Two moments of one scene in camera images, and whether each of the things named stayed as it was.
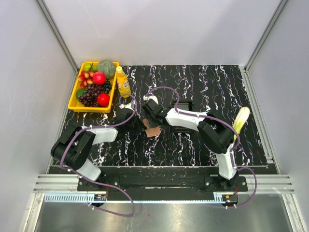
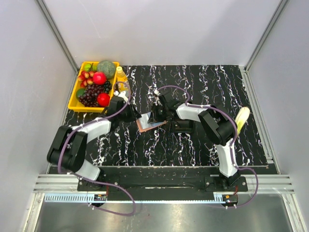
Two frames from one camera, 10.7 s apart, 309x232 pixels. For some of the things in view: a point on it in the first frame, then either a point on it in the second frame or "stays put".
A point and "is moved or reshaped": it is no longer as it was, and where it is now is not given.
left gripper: (139, 123) → (134, 115)
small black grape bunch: (107, 86) stays put
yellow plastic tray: (74, 104) stays put
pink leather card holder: (152, 132) is moved or reshaped
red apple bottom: (103, 99) stays put
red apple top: (99, 78) stays put
